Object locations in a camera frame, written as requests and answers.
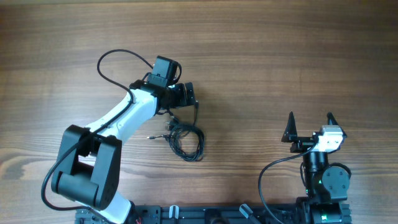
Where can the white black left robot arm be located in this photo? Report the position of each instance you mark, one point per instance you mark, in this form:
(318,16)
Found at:
(89,159)

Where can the black aluminium base frame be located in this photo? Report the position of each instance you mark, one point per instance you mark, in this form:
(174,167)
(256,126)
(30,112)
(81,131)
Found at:
(285,213)

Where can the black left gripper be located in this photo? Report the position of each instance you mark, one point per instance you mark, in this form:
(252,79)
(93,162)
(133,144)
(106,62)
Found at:
(181,99)

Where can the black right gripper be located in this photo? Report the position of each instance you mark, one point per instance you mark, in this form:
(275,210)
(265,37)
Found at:
(291,135)

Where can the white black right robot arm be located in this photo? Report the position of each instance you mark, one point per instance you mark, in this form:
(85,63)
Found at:
(326,183)

